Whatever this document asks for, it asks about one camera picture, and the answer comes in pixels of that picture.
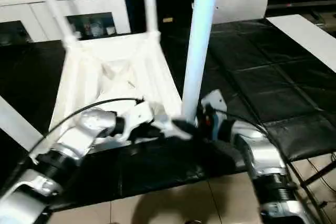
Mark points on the white plastic table top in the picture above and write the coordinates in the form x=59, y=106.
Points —
x=157, y=77

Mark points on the white plastic table leg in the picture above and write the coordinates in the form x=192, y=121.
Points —
x=52, y=3
x=199, y=37
x=18, y=124
x=151, y=3

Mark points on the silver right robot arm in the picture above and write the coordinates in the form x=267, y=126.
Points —
x=262, y=155

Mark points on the black work mat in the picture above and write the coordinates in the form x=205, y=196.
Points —
x=262, y=64

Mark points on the dark rounded robot torso part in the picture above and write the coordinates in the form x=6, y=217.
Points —
x=195, y=222

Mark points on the grey cushion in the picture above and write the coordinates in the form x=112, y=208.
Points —
x=241, y=1

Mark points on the white flat board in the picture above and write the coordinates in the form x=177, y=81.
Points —
x=302, y=32

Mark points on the white glass-door cabinet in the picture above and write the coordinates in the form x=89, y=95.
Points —
x=105, y=1

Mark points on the black bar with red light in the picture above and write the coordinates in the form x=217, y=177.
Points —
x=302, y=4

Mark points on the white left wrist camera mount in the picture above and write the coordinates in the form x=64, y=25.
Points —
x=136, y=113

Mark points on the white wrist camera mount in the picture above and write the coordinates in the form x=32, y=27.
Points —
x=215, y=100
x=136, y=113

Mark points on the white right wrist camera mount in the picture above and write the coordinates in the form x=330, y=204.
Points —
x=215, y=100

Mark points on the black metal table frame leg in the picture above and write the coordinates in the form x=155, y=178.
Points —
x=320, y=171

